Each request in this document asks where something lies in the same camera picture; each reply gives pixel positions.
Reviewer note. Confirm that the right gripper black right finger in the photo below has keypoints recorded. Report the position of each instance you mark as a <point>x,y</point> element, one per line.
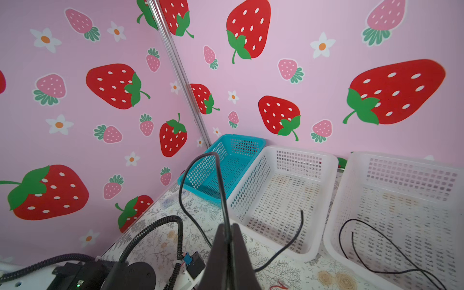
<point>242,273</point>

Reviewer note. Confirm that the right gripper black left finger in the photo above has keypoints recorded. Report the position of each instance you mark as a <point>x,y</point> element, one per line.
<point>216,273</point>

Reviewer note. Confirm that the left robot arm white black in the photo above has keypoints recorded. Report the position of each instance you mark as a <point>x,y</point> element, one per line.
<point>83,272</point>

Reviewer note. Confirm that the white basket middle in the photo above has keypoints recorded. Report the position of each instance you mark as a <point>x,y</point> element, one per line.
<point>283,199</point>

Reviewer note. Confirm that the white basket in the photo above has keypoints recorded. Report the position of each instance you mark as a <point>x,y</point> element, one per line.
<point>283,199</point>
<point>398,222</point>

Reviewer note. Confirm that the teal plastic basket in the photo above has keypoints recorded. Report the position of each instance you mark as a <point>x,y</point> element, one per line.
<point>236,154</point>

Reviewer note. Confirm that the white basket right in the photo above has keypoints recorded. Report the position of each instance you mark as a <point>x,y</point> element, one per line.
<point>398,222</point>

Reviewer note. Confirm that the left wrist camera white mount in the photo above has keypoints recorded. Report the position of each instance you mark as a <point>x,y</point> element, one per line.
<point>191,272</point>

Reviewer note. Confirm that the aluminium corner post left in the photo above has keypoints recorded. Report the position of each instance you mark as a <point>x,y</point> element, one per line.
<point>175,59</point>

